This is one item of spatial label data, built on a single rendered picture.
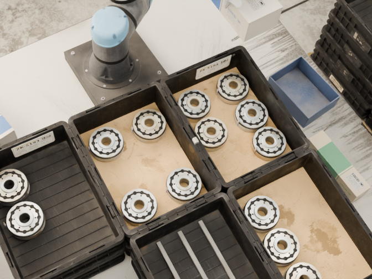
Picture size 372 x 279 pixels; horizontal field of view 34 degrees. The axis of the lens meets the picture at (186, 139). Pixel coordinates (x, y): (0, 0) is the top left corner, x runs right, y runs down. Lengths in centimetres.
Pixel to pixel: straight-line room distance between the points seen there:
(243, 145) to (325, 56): 106
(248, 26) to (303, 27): 150
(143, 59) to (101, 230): 65
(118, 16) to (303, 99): 70
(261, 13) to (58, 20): 158
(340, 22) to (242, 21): 96
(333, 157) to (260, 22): 52
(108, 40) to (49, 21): 129
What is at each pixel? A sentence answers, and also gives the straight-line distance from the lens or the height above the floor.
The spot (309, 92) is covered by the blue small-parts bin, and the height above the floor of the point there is 70.
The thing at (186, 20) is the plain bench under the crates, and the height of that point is 70.
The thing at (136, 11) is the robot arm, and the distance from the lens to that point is 195.
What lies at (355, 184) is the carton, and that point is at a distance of 197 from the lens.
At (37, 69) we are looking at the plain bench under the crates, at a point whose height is 70.
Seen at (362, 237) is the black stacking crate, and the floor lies 89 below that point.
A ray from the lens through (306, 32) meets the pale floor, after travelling 320.
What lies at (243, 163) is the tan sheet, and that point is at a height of 83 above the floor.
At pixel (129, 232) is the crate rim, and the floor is 93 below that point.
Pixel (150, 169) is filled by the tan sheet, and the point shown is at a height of 83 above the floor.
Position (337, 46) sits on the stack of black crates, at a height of 37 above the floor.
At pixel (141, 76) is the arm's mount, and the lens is 204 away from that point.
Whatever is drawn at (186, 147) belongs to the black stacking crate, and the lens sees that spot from 179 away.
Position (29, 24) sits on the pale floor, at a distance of 314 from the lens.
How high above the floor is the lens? 248
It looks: 63 degrees down
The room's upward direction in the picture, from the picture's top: 9 degrees clockwise
